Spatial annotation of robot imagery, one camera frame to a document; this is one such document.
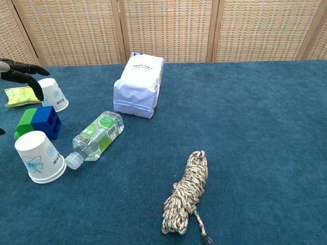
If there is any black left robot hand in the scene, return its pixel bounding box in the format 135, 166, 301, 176
0, 58, 51, 135

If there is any white floral paper cup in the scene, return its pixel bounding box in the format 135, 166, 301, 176
37, 78, 69, 113
30, 165, 67, 185
14, 130, 67, 181

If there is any blue carpet table surface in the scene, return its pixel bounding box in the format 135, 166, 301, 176
0, 59, 327, 245

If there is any yellow-green snack packet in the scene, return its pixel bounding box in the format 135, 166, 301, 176
4, 86, 42, 109

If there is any woven folding screen panel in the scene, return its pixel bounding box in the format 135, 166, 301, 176
206, 0, 327, 63
116, 0, 220, 64
11, 0, 127, 67
0, 0, 40, 67
303, 15, 327, 61

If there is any green plastic building block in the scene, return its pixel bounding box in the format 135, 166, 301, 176
13, 108, 38, 140

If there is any blue plastic building block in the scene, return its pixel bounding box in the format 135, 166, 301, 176
30, 105, 62, 141

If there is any clear green-label water bottle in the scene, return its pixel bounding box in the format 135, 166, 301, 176
64, 110, 125, 170

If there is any white paper bag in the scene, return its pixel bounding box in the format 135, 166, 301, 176
113, 52, 165, 119

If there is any beige speckled rope bundle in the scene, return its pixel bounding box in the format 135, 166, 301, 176
160, 150, 213, 243

